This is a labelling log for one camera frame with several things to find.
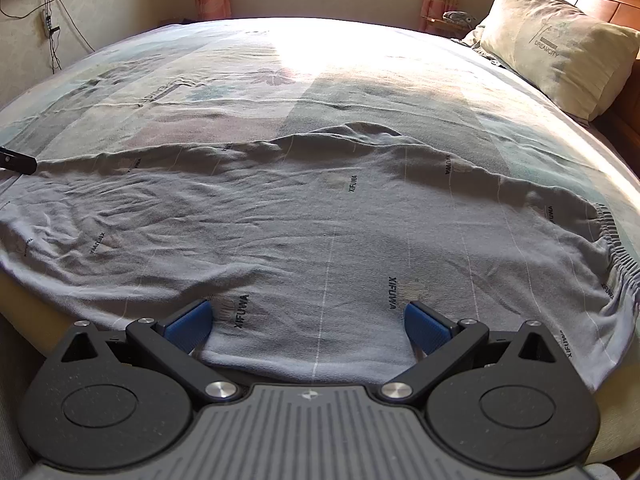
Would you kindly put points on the beige printed pillow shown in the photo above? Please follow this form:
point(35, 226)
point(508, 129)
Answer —
point(550, 45)

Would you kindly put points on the white power strip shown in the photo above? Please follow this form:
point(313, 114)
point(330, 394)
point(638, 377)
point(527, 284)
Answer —
point(49, 22)

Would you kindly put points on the grey striped object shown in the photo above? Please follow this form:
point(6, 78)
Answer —
point(459, 18)

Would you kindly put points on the wooden nightstand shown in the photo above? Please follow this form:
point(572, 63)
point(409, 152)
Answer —
point(432, 22)

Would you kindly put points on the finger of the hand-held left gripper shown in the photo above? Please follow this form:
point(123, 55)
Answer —
point(17, 161)

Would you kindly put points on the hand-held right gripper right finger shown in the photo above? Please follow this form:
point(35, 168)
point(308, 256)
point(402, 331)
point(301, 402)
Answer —
point(425, 328)

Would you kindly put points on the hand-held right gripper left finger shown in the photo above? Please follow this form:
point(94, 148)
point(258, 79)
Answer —
point(187, 322)

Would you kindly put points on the grey pants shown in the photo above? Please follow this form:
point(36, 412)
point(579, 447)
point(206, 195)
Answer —
point(300, 235)

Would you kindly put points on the bed with patchwork sheet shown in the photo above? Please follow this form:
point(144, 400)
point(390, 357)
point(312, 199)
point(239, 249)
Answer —
point(250, 70)

